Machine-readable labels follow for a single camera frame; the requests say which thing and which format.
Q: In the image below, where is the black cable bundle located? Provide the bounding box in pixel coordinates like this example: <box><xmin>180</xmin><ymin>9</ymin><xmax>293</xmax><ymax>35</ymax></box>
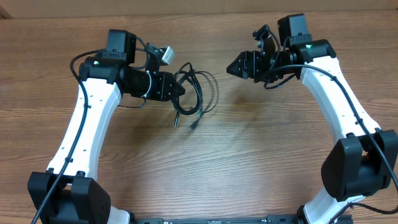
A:
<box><xmin>170</xmin><ymin>62</ymin><xmax>220</xmax><ymax>131</ymax></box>

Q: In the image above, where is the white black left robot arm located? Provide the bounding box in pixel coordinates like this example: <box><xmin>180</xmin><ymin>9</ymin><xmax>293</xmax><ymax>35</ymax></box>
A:
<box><xmin>27</xmin><ymin>29</ymin><xmax>185</xmax><ymax>223</ymax></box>

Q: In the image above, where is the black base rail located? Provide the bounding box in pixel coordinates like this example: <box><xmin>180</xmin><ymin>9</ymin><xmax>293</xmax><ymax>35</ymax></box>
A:
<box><xmin>134</xmin><ymin>215</ymin><xmax>305</xmax><ymax>224</ymax></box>

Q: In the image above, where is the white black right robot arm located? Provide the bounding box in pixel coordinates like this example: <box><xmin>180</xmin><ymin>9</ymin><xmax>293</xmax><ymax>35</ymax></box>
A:
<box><xmin>226</xmin><ymin>13</ymin><xmax>397</xmax><ymax>223</ymax></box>

